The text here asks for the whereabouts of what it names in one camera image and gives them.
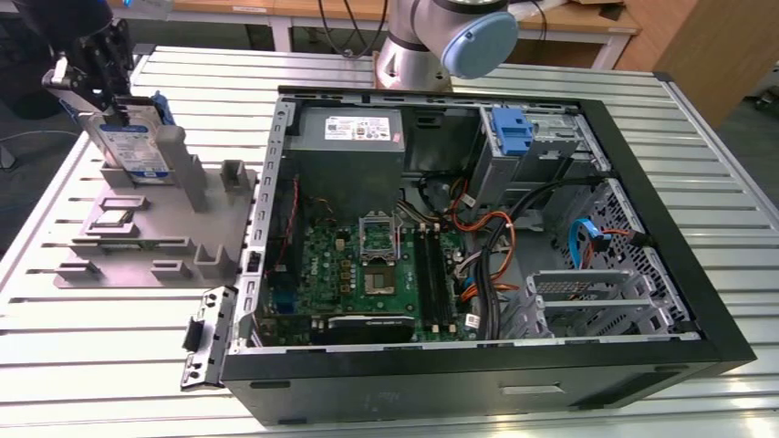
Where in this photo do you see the hard disk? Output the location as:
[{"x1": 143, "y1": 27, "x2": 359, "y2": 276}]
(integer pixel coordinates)
[{"x1": 63, "y1": 90, "x2": 179, "y2": 186}]

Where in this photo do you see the silver disk bay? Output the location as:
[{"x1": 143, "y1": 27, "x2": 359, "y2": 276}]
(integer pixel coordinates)
[{"x1": 522, "y1": 268, "x2": 702, "y2": 341}]

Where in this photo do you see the silver CPU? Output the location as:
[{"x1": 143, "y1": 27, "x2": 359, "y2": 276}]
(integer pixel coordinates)
[{"x1": 96, "y1": 210, "x2": 136, "y2": 229}]

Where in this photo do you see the grey parts rack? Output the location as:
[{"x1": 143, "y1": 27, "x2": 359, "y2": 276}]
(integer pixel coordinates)
[{"x1": 52, "y1": 125, "x2": 260, "y2": 291}]

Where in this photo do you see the grey power supply unit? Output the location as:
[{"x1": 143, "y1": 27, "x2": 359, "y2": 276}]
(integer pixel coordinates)
[{"x1": 284, "y1": 107, "x2": 408, "y2": 214}]

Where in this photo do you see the metal socket cover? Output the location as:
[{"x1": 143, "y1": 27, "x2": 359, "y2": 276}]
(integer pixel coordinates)
[{"x1": 358, "y1": 212, "x2": 403, "y2": 266}]

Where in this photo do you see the green motherboard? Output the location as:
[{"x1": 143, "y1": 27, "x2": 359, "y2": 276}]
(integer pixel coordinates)
[{"x1": 258, "y1": 214, "x2": 482, "y2": 346}]

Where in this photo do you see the CPU socket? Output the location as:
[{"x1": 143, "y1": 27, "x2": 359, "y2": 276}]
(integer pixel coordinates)
[{"x1": 363, "y1": 264, "x2": 400, "y2": 297}]

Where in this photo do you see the blue drive latch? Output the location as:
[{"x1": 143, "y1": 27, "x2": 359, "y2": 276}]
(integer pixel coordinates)
[{"x1": 492, "y1": 108, "x2": 536, "y2": 156}]

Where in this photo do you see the silver optical drive cage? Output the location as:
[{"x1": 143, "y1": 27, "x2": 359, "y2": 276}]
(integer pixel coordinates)
[{"x1": 471, "y1": 107, "x2": 610, "y2": 209}]

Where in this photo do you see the black RAM slot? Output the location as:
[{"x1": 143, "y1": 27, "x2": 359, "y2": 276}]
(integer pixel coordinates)
[{"x1": 412, "y1": 222, "x2": 444, "y2": 337}]

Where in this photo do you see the black graphics card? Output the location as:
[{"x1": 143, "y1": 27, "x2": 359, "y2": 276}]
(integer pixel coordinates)
[{"x1": 314, "y1": 312, "x2": 419, "y2": 346}]

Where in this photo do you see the black open PC case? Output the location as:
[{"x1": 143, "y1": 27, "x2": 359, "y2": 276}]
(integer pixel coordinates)
[{"x1": 179, "y1": 84, "x2": 758, "y2": 428}]

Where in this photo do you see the brown wooden cabinet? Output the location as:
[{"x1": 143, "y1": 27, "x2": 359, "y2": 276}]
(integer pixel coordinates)
[{"x1": 614, "y1": 0, "x2": 779, "y2": 131}]

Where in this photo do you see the grey wrist bracket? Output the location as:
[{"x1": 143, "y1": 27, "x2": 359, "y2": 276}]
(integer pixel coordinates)
[{"x1": 40, "y1": 57, "x2": 84, "y2": 113}]

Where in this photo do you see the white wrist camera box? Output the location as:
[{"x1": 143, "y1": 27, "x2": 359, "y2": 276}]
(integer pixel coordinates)
[{"x1": 124, "y1": 0, "x2": 176, "y2": 22}]

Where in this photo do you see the wooden desk white frame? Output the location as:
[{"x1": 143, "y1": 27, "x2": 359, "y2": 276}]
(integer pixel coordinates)
[
  {"x1": 290, "y1": 0, "x2": 646, "y2": 70},
  {"x1": 106, "y1": 0, "x2": 295, "y2": 52}
]

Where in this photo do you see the thick black wrist cable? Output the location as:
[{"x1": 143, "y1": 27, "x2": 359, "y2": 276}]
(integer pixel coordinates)
[{"x1": 316, "y1": 0, "x2": 392, "y2": 59}]

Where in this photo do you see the orange wire bundle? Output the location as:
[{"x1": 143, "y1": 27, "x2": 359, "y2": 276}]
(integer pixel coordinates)
[{"x1": 450, "y1": 209, "x2": 519, "y2": 305}]

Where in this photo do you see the black cable bundle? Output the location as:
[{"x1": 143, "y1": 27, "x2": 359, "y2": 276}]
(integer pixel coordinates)
[{"x1": 474, "y1": 172, "x2": 614, "y2": 341}]

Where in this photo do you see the blue data wire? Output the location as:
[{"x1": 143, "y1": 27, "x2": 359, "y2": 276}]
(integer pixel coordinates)
[{"x1": 571, "y1": 218, "x2": 602, "y2": 270}]

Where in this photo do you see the red black power wire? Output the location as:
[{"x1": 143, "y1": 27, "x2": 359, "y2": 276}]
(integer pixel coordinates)
[{"x1": 592, "y1": 227, "x2": 657, "y2": 252}]

